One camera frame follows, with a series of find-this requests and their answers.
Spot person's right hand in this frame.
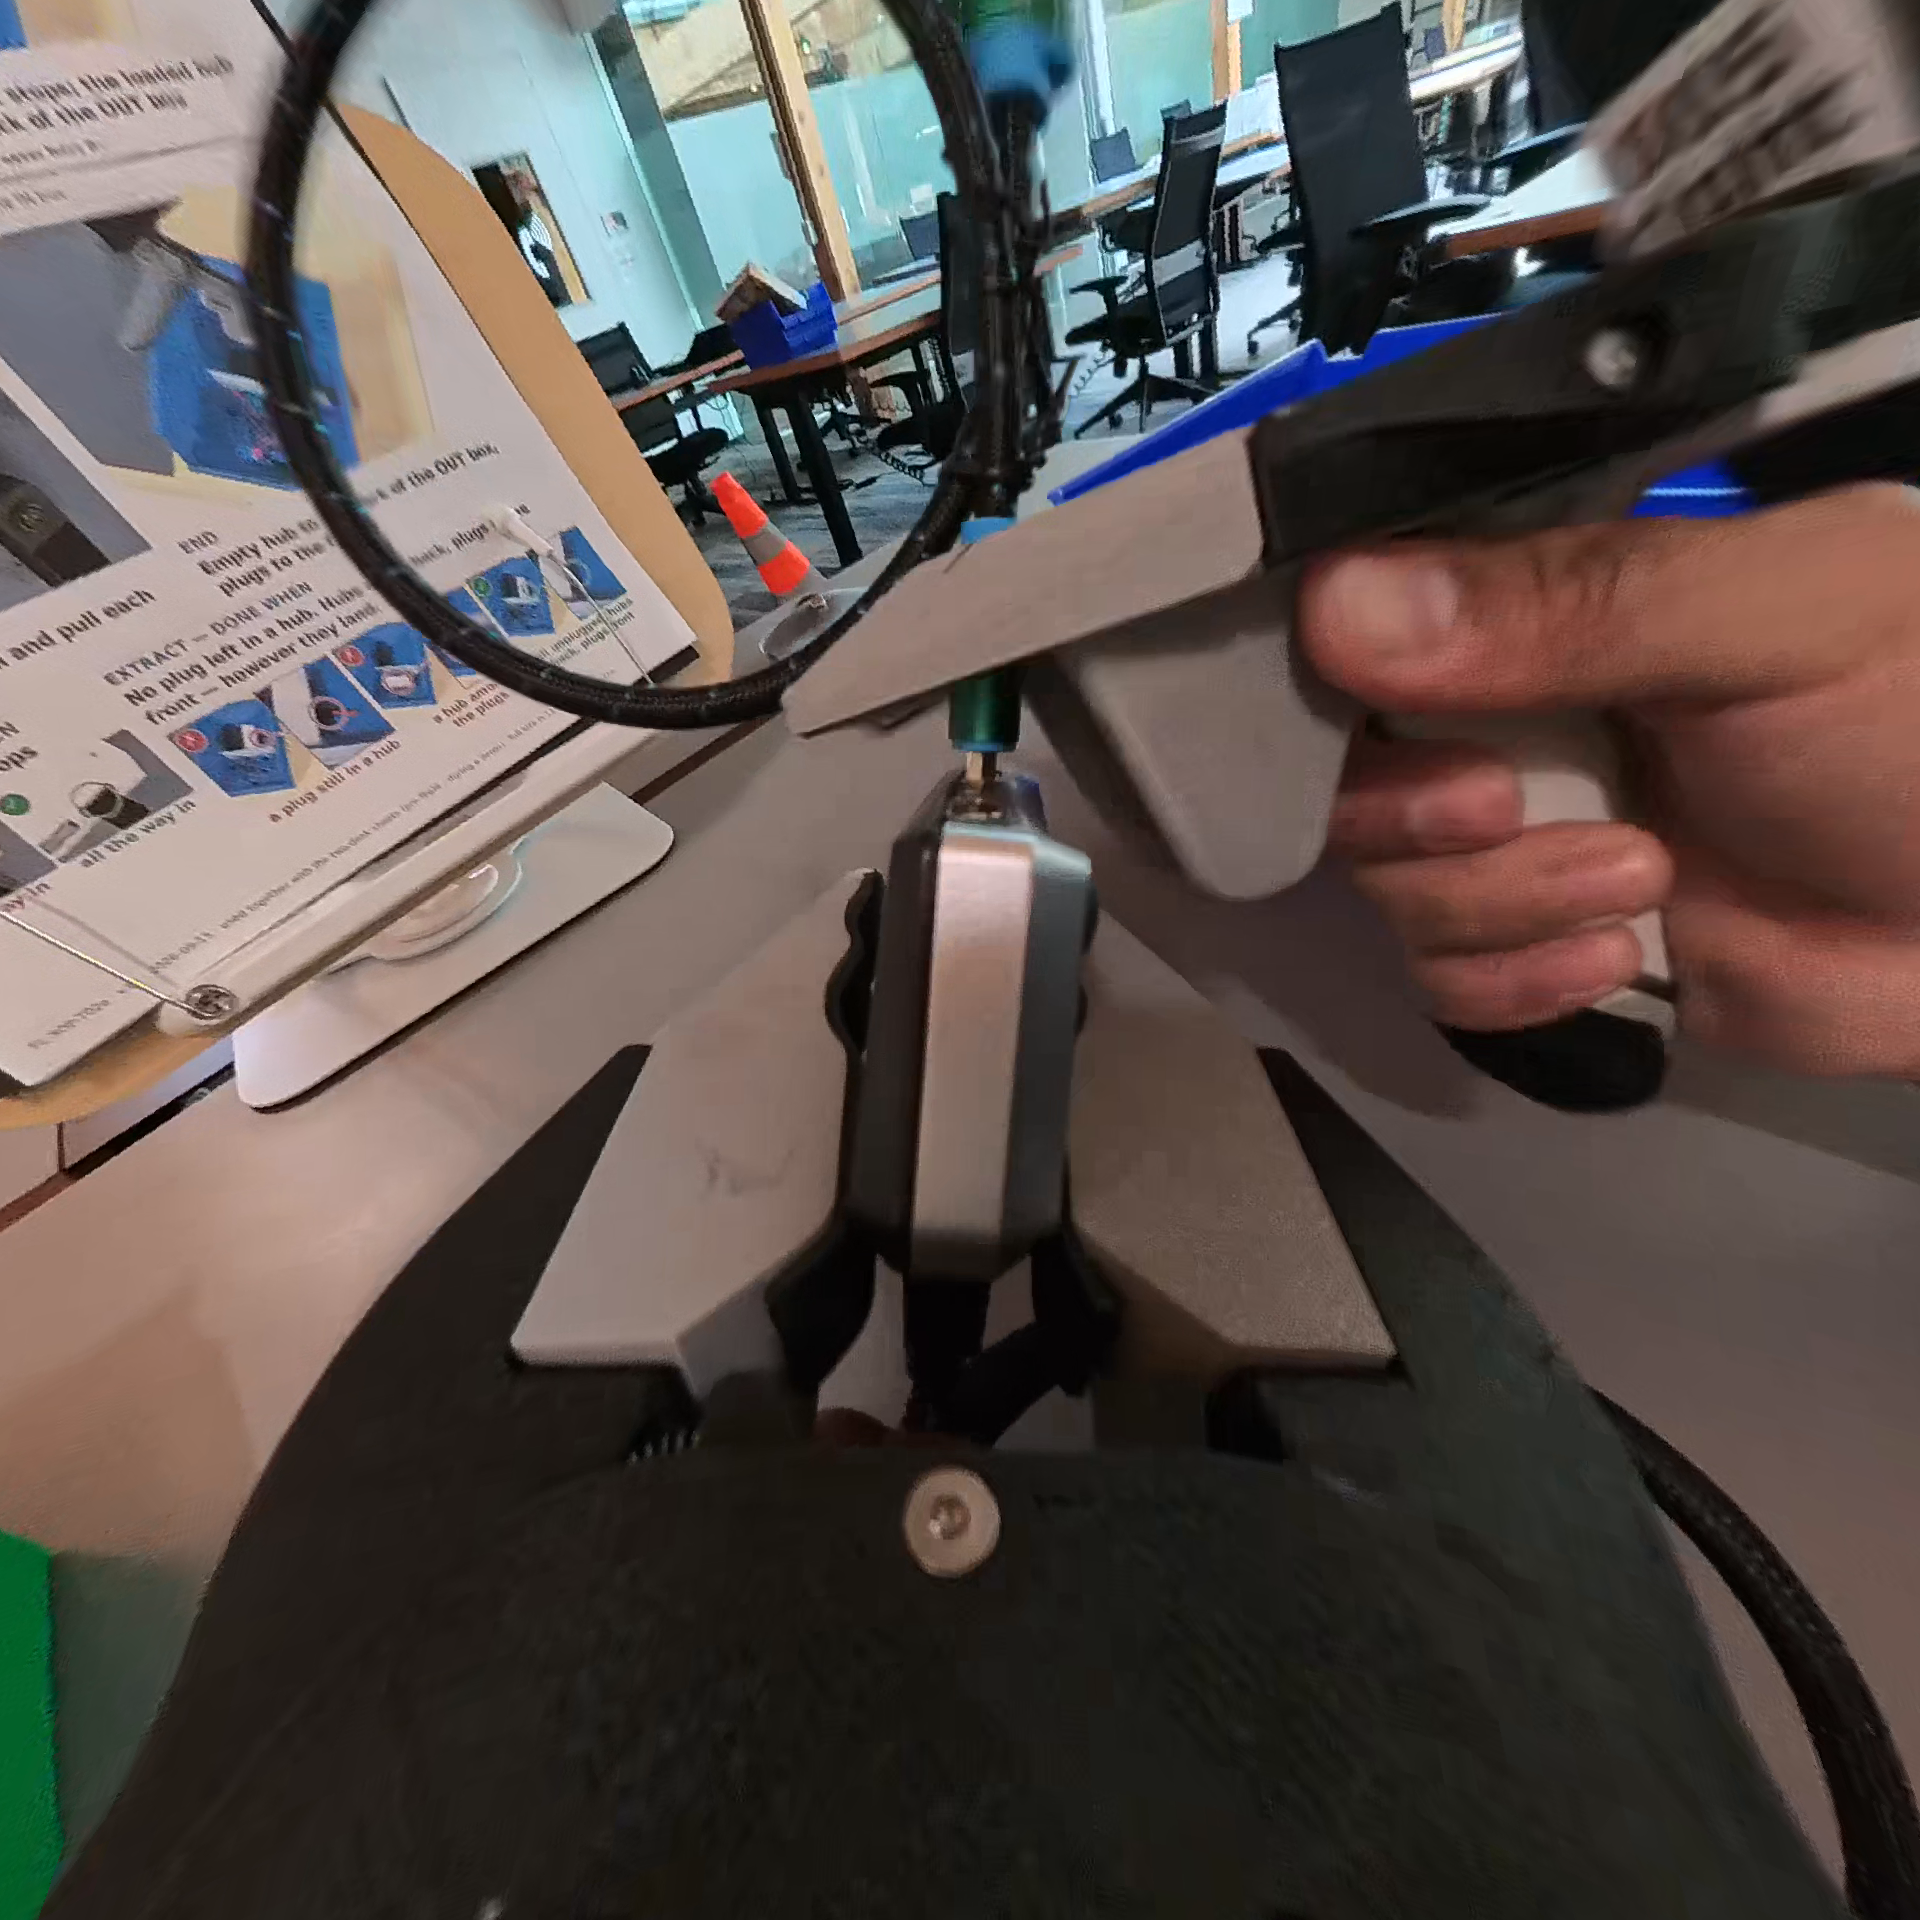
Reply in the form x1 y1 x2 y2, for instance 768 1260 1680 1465
1297 487 1920 1087

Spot small blue parts bin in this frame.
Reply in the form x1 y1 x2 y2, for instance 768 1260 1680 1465
732 282 839 368

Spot black wall sign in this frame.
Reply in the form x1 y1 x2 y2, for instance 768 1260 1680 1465
472 152 592 309

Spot black braided cable green plugs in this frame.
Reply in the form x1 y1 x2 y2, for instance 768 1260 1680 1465
247 0 1081 789

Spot green plastic bin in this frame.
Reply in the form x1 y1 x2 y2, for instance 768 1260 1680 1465
0 1529 64 1884

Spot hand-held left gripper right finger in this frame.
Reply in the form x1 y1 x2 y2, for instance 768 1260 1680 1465
1049 900 1401 1396

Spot orange traffic cone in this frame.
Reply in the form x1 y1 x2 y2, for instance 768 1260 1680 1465
708 471 819 600

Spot black hub cable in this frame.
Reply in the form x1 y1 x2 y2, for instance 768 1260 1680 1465
900 1245 1920 1920

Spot white sign stand base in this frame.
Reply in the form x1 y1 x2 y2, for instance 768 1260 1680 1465
232 779 676 1116

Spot grey usb hub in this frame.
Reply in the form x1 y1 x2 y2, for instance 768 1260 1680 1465
849 773 1100 1280

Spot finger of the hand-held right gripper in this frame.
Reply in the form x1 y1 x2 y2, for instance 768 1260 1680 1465
779 428 1284 741

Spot long wooden office desk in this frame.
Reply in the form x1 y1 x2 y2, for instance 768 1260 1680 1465
613 240 1088 570

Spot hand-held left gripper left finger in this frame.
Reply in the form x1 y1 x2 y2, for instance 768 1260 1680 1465
511 867 887 1404

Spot printed instruction sheet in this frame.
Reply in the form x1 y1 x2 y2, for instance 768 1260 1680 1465
0 0 700 1089

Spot blue plastic bin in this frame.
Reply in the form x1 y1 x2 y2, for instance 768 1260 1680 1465
1049 315 1759 524

